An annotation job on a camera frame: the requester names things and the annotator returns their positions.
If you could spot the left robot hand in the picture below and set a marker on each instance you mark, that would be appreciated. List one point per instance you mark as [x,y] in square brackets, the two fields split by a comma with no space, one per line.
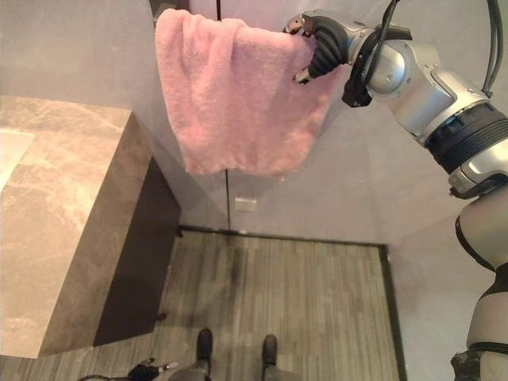
[152,369]

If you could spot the white sink basin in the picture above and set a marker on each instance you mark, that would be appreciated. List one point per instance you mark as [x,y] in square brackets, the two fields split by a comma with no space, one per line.
[10,155]

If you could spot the dark vanity cabinet base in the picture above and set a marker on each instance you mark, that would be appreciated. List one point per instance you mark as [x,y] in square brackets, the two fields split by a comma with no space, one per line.
[139,254]

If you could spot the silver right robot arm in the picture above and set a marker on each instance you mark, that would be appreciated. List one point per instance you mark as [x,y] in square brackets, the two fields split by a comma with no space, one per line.
[444,119]

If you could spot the dark robot foot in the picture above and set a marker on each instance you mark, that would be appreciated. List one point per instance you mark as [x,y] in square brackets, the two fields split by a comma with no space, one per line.
[204,345]
[270,351]

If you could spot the marble vanity counter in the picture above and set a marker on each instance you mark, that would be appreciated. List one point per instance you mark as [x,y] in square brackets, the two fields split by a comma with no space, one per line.
[59,222]

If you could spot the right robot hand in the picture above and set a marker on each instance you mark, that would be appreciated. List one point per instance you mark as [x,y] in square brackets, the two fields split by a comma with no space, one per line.
[323,43]

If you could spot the white wall outlet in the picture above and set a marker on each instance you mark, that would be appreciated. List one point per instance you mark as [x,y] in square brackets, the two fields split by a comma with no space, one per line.
[245,205]

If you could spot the pink fluffy towel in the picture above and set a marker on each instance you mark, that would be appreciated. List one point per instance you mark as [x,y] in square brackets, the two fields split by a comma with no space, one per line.
[238,99]

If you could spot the dark left robot foot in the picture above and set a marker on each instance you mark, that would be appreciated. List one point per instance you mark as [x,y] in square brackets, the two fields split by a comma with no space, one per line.
[204,345]

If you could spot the dark right robot foot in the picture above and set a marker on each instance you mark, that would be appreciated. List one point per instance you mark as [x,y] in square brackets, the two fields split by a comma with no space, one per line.
[270,351]

